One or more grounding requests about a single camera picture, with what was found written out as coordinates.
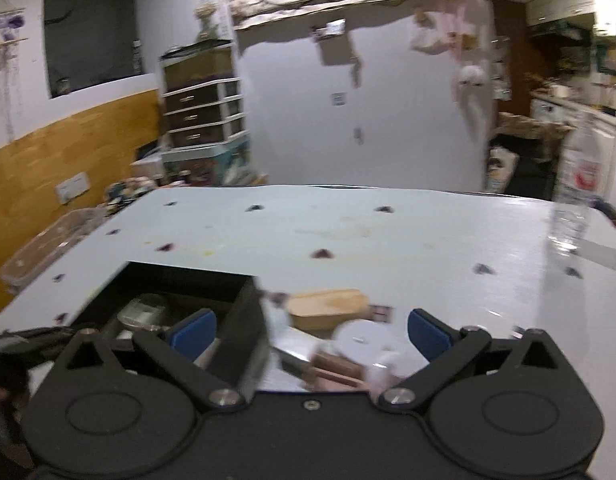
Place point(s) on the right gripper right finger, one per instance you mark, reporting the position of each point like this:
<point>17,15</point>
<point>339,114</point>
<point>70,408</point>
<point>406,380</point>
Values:
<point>449,352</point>

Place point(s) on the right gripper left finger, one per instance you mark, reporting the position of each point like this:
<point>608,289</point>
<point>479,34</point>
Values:
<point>190,356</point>

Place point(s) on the black storage box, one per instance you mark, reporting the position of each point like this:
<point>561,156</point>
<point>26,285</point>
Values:
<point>155,297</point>

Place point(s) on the wooden oval brush block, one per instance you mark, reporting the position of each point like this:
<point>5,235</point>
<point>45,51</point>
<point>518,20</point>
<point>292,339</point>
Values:
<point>326,309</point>

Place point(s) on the clear plastic storage bin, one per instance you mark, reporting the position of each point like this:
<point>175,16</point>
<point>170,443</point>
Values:
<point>36,256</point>

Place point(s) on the painted teal cabinet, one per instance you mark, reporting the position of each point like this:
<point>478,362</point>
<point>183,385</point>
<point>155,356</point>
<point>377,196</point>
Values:
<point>222,164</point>

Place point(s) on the clear plastic water bottle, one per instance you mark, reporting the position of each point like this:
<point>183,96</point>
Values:
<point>575,187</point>

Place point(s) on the white washing machine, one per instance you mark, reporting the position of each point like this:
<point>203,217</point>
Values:
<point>567,112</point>

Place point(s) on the white plastic drawer unit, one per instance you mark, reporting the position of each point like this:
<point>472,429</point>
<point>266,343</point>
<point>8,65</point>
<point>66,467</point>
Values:
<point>205,114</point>

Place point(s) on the white sheep plush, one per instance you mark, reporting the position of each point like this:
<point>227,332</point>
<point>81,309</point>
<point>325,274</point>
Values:
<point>471,75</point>

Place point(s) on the glass fish tank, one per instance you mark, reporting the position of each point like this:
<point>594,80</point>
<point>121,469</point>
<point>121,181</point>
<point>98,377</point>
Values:
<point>196,63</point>

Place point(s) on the dried flower vase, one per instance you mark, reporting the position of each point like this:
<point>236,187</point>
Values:
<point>204,12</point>

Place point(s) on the white wall socket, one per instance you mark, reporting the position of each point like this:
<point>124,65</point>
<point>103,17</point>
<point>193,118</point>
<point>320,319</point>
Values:
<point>72,188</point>

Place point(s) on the dark wall window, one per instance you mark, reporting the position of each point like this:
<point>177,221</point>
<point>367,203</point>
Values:
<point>90,42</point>

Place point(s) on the macrame wall hanger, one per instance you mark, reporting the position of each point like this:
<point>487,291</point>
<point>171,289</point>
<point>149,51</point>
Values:
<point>12,22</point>

